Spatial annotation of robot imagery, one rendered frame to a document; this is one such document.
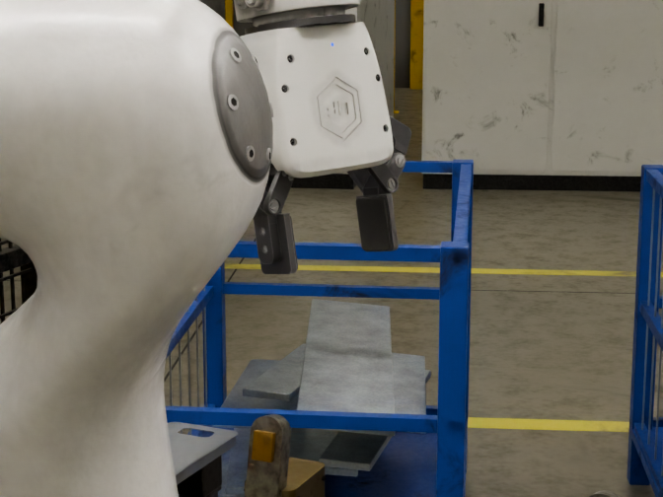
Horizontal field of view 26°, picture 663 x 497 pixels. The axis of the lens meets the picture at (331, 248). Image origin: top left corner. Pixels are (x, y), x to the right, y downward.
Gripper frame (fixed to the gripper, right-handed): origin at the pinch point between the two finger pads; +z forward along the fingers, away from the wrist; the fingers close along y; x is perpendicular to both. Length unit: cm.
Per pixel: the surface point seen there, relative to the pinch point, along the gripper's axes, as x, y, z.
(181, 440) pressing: 69, 31, 27
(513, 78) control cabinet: 527, 612, -15
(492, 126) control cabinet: 540, 603, 13
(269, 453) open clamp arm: 39, 22, 24
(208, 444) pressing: 65, 32, 28
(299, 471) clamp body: 42, 27, 28
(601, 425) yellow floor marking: 229, 300, 105
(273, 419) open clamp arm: 39.2, 22.8, 20.7
